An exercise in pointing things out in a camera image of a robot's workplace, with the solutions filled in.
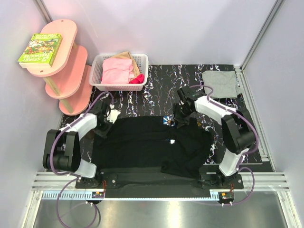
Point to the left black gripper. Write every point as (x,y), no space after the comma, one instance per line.
(104,134)

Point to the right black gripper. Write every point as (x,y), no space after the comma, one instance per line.
(182,121)

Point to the black daisy print t-shirt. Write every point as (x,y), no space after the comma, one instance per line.
(146,142)

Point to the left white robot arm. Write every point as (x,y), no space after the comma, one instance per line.
(62,152)

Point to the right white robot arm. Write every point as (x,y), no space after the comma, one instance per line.
(239,134)

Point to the folded grey t-shirt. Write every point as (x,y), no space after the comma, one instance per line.
(224,84)

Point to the magenta garment in basket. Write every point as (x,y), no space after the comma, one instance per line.
(138,80)

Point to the pink t-shirt in basket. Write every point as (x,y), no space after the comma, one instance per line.
(117,71)

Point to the pink tiered wooden shelf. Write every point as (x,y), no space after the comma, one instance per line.
(68,79)

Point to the white plastic laundry basket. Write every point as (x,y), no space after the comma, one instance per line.
(97,70)

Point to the beige garment in basket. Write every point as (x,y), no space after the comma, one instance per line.
(127,55)

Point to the green storey treehouse book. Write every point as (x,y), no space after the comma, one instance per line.
(41,50)

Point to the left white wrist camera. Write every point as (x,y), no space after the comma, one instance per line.
(113,114)

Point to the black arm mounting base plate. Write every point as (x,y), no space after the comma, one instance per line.
(151,183)

